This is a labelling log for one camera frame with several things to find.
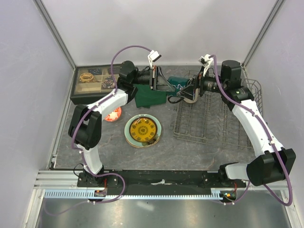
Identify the green folded t-shirt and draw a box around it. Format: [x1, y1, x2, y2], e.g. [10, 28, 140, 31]
[135, 84, 167, 108]

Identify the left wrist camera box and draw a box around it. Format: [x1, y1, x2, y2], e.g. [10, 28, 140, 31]
[147, 50, 162, 69]

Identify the blue white cable duct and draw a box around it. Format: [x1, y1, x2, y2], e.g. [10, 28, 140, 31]
[44, 189, 224, 200]

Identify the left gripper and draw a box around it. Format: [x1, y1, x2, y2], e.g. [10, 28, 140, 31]
[132, 66, 176, 92]

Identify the beige ceramic cup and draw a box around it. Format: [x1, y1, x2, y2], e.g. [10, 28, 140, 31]
[184, 97, 198, 104]

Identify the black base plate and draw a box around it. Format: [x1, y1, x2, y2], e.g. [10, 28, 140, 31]
[77, 170, 247, 196]

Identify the yellow small plate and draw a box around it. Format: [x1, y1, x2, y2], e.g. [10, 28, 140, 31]
[129, 117, 158, 143]

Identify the beige bird pattern plate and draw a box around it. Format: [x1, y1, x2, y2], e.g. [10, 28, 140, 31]
[125, 135, 161, 148]

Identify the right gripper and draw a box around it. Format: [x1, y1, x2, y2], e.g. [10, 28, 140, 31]
[177, 65, 228, 101]

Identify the white orange patterned bowl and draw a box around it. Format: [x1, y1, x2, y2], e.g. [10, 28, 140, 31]
[104, 107, 122, 122]

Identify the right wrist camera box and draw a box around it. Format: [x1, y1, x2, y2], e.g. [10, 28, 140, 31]
[198, 54, 213, 77]

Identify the gold bracelet coil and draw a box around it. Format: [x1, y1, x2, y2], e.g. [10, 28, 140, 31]
[79, 72, 95, 84]

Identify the dark green mug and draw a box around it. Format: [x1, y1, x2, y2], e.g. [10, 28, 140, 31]
[166, 76, 189, 104]

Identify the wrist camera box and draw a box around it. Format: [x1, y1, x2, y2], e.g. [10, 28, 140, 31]
[147, 50, 162, 69]
[198, 54, 213, 77]

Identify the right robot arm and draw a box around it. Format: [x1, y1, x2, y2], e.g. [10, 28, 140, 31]
[173, 56, 296, 187]

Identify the light green flower plate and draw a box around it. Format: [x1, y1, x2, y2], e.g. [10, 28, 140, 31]
[124, 114, 162, 148]

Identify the grey wire dish rack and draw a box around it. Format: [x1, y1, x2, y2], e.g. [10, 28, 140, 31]
[173, 92, 253, 151]

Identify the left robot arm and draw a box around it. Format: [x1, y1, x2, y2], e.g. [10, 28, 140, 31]
[68, 60, 175, 187]

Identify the black compartment box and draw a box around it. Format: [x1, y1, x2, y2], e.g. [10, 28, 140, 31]
[70, 65, 114, 105]

